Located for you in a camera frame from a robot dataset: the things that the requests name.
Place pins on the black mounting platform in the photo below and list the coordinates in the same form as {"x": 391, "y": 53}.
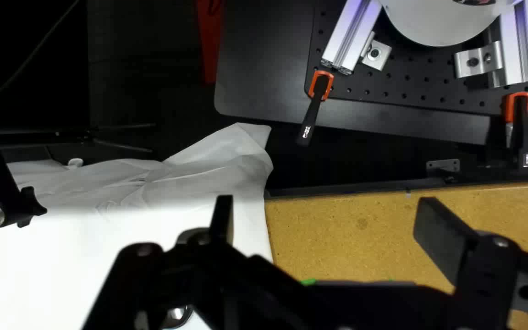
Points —
{"x": 264, "y": 73}

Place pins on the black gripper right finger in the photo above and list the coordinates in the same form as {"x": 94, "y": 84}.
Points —
{"x": 490, "y": 275}

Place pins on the aluminium extrusion bar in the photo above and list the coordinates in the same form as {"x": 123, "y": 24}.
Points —
{"x": 349, "y": 37}
{"x": 523, "y": 42}

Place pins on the small white cap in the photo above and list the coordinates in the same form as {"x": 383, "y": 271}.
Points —
{"x": 75, "y": 161}

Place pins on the small metal bracket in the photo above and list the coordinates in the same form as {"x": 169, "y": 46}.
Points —
{"x": 442, "y": 165}

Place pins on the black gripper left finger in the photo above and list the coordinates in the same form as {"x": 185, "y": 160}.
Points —
{"x": 154, "y": 286}

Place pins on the white cloth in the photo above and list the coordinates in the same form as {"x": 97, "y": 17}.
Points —
{"x": 123, "y": 183}

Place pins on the red hanging object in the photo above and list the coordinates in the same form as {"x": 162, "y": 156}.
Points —
{"x": 209, "y": 37}

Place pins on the aluminium corner bracket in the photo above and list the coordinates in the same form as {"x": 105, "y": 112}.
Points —
{"x": 475, "y": 61}
{"x": 376, "y": 55}

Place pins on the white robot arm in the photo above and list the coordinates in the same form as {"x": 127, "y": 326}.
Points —
{"x": 440, "y": 24}

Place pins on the black perforated breadboard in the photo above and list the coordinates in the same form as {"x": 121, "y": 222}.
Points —
{"x": 422, "y": 84}

